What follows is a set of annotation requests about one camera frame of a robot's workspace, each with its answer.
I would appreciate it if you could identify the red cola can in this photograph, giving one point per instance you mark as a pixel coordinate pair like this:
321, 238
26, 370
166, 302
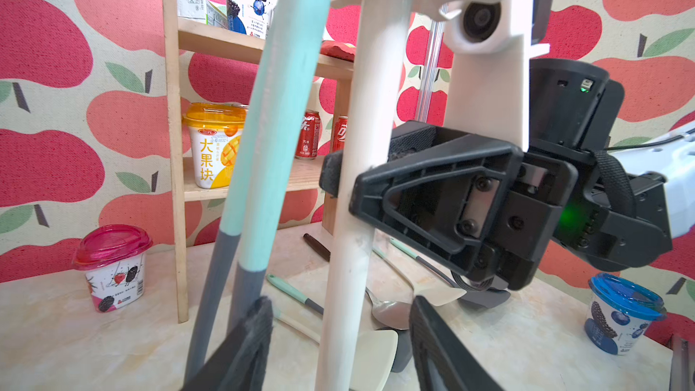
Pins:
309, 139
339, 134

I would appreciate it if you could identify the red cola can front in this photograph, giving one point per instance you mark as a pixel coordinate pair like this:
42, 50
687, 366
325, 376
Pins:
339, 134

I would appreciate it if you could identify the white utensil rack stand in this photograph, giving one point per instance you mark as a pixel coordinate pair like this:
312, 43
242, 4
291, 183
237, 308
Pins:
382, 38

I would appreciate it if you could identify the wooden two-tier shelf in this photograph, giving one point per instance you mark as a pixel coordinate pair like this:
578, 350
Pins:
186, 35

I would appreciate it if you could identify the steel spoon dark wooden handle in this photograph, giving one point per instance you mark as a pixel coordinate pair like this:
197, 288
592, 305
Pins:
392, 314

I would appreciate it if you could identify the cream scraper green handle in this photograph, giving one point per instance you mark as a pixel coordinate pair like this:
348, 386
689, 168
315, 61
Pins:
375, 353

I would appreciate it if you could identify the aluminium frame post right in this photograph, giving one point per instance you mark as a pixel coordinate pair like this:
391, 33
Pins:
432, 56

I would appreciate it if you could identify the red cola can back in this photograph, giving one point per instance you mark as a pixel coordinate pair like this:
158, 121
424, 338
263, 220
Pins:
309, 139

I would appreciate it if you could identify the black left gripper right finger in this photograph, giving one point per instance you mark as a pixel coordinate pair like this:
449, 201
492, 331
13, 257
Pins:
442, 362

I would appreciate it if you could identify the red chips bag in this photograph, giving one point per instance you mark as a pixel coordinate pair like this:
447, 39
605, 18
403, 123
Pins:
339, 50

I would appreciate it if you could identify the yellow mango cup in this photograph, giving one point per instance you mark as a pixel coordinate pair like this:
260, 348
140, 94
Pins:
215, 132

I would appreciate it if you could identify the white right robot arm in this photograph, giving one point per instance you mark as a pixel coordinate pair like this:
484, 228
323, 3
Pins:
618, 216

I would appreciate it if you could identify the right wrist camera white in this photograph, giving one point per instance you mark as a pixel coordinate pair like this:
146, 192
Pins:
493, 42

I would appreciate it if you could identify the grey turner green handle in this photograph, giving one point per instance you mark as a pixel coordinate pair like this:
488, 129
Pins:
488, 299

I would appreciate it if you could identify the red lid small cup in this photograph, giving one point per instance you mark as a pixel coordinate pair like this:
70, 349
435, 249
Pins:
112, 259

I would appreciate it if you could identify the grey spatula green handle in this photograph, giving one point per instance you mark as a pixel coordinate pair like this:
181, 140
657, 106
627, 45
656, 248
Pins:
404, 350

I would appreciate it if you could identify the blue lid cup on floor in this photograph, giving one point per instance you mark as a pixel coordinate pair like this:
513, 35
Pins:
620, 312

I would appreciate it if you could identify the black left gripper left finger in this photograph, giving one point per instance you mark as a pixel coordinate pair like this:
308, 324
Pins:
240, 361

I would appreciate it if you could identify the small white green carton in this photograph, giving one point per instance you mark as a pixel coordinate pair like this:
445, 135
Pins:
202, 11

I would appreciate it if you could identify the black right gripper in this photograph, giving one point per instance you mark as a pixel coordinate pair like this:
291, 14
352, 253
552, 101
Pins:
479, 206

